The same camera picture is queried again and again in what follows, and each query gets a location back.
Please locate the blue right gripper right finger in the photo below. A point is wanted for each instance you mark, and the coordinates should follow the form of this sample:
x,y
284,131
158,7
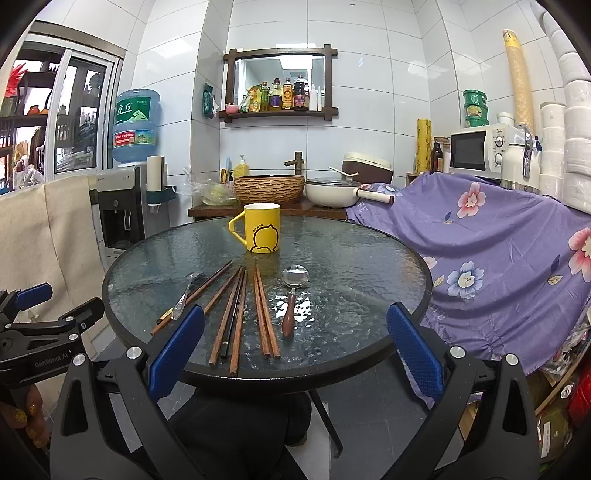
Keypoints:
x,y
425,367

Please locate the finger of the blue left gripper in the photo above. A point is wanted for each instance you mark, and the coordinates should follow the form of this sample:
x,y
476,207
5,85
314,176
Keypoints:
x,y
26,299

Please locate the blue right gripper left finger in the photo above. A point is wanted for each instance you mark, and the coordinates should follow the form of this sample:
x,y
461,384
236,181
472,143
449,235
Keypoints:
x,y
169,354

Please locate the brown wooden chopstick four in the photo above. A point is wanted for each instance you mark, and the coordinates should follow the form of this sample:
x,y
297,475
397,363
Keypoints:
x,y
237,333

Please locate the brown wooden chopstick three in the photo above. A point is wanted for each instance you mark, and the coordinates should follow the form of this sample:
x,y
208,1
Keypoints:
x,y
225,317

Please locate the brown wooden chopstick two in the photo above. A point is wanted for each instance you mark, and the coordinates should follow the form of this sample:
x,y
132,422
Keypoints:
x,y
221,291

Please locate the brown wooden chopstick five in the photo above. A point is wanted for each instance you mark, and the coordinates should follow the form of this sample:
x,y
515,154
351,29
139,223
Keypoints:
x,y
264,340

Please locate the brown wooden chopstick one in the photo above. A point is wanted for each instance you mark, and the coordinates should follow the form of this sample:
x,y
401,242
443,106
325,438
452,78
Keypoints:
x,y
195,294

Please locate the brown wooden chopstick six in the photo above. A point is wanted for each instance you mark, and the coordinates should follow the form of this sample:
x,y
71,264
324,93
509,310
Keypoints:
x,y
274,346

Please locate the wooden handle metal spoon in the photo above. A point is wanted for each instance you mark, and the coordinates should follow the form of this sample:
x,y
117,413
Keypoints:
x,y
293,277

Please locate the yellow duck mug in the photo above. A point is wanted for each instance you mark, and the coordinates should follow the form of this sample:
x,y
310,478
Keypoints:
x,y
262,227

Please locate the black chopstick gold band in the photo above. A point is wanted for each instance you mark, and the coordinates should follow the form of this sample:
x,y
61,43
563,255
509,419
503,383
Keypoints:
x,y
166,316

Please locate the left hand yellow nails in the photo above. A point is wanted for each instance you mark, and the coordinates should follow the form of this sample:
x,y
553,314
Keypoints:
x,y
30,417

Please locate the small metal spoon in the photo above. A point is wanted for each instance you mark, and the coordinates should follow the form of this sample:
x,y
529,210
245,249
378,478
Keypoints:
x,y
194,280

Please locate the round glass table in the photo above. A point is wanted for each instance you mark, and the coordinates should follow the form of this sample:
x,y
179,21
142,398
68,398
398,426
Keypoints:
x,y
356,273

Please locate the purple floral cloth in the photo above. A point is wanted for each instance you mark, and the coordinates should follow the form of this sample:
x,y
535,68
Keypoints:
x,y
510,269

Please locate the water dispenser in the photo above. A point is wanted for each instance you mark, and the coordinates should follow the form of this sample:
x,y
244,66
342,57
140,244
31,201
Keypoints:
x,y
126,218

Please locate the plastic bag with vegetables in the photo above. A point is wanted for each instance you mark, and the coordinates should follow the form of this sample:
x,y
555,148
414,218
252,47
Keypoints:
x,y
202,190

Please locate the white paper cup stack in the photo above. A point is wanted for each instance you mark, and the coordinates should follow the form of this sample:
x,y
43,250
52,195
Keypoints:
x,y
155,169

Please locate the white pan with lid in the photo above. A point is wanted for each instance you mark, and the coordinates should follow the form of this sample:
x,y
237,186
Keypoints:
x,y
334,193

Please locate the brown white rice cooker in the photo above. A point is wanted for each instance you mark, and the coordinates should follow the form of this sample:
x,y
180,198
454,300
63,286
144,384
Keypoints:
x,y
368,169

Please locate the woven basin sink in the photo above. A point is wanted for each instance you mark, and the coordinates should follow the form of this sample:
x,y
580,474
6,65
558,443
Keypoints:
x,y
279,189

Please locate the yellow soap dispenser bottle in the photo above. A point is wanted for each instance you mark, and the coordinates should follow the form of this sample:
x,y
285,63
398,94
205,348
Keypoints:
x,y
241,169

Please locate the brown glass bottle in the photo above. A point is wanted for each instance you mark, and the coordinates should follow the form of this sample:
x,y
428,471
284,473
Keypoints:
x,y
437,158

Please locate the blue water jug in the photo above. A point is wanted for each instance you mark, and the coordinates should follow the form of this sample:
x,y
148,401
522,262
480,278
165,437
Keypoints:
x,y
135,127

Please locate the white kettle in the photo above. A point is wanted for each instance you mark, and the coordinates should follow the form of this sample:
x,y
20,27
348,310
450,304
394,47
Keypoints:
x,y
521,164

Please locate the white microwave oven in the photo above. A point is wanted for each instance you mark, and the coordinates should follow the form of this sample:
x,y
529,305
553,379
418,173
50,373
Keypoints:
x,y
480,151

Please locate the bronze faucet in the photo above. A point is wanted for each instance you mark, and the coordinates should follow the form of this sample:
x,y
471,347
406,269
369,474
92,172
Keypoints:
x,y
297,163

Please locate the yellow wrap roll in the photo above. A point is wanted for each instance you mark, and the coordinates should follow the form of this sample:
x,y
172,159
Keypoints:
x,y
424,145

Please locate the green hanging packet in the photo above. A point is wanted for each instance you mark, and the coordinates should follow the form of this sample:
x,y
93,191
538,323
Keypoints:
x,y
207,101

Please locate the yellow label oil bottle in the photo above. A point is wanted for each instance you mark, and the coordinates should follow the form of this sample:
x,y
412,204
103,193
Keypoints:
x,y
287,95

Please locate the dark soy sauce bottle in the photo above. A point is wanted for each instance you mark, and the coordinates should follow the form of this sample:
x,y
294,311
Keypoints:
x,y
301,94

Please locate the dark wooden wall shelf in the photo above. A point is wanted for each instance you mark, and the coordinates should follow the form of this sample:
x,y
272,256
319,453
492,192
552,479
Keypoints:
x,y
254,81

